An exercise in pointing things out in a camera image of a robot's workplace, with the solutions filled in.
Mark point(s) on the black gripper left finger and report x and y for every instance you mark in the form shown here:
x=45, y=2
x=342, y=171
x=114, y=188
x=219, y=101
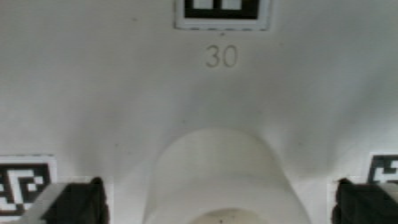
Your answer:
x=72, y=204

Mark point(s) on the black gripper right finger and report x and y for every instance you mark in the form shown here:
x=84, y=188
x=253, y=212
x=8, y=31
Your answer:
x=365, y=204

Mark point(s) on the white round table top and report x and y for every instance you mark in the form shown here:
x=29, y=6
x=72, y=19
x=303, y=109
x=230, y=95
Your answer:
x=219, y=119

